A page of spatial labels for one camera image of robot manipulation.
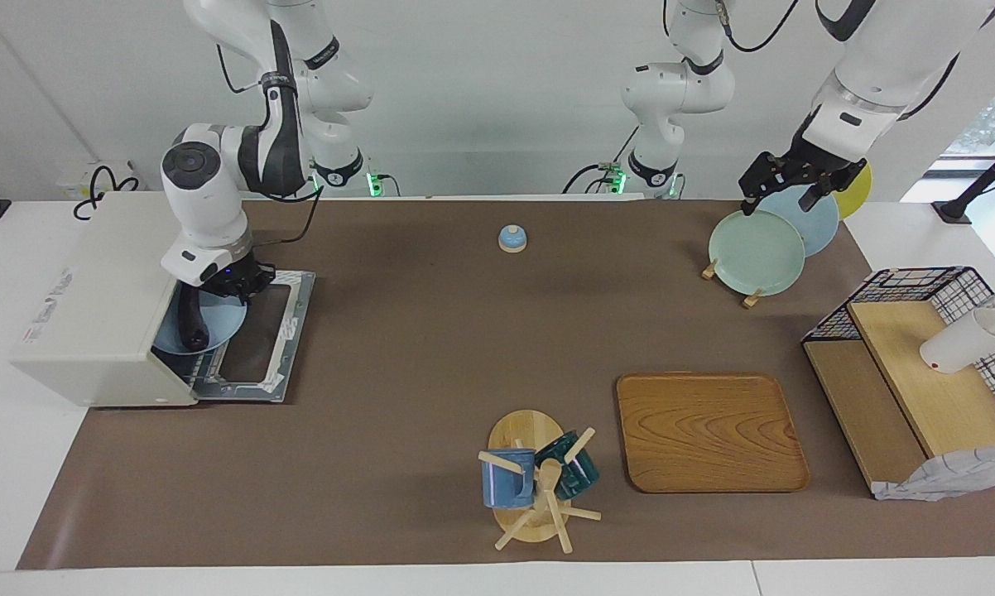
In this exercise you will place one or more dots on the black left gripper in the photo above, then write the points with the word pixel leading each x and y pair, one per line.
pixel 804 170

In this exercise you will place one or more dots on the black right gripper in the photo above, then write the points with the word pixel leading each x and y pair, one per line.
pixel 237 280

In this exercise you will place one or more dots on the beige toaster oven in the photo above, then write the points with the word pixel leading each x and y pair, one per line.
pixel 108 314

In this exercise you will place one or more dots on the light blue racked plate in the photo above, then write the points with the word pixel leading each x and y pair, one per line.
pixel 820 228

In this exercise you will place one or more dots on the pale green racked plate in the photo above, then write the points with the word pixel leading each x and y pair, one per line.
pixel 754 252

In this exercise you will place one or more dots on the yellow racked plate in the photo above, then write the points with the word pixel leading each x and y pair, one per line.
pixel 858 194

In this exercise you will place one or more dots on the wooden plate rack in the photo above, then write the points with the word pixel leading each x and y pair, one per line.
pixel 708 270

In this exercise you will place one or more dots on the black angled stand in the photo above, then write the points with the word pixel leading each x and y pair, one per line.
pixel 982 178

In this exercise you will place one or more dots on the brown table mat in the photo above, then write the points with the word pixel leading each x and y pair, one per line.
pixel 382 455

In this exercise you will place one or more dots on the white power socket box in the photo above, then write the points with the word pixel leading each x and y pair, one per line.
pixel 71 178

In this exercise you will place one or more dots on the window with greenery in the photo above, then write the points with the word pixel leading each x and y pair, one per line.
pixel 994 116

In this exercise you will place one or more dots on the white plastic cup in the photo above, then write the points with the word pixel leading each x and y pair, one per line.
pixel 961 343

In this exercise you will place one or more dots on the wooden serving tray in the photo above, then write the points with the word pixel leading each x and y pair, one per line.
pixel 713 430

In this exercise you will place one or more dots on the wooden step shelf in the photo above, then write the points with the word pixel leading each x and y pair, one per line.
pixel 920 414

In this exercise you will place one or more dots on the wooden mug tree stand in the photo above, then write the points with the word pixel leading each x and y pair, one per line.
pixel 522 430

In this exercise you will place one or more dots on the blue mug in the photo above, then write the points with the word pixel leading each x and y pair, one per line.
pixel 506 484

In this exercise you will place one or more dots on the white checkered cloth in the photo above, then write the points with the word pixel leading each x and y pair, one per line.
pixel 944 480

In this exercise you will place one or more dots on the dark green mug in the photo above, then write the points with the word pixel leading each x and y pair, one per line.
pixel 576 472

